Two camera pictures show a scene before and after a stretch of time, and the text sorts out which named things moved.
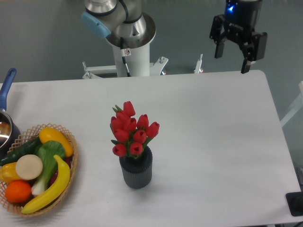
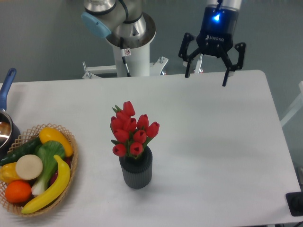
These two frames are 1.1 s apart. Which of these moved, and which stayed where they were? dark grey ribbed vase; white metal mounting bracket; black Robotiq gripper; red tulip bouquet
Moved: black Robotiq gripper
Stayed: dark grey ribbed vase; white metal mounting bracket; red tulip bouquet
